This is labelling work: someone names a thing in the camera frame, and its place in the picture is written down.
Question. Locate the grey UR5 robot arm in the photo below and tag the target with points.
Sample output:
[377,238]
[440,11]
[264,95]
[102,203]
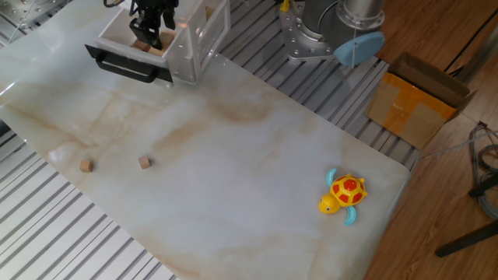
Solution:
[323,23]

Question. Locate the marble pattern table board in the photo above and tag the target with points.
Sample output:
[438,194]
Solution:
[233,175]

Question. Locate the short black stand leg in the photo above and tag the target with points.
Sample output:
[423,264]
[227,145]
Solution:
[482,187]

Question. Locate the long black stand leg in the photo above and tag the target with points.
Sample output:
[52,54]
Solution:
[467,239]

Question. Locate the open cardboard box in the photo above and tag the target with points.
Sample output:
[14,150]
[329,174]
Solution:
[412,109]

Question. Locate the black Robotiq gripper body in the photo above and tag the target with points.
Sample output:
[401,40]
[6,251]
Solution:
[155,4]

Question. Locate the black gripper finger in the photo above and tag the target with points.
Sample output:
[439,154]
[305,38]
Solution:
[146,27]
[170,19]

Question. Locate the aluminium plate with screws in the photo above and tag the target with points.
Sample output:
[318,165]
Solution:
[23,11]

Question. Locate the yellow orange turtle toy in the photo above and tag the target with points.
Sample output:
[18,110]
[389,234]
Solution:
[346,190]

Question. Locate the white zip tie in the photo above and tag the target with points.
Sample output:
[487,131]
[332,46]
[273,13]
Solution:
[354,46]

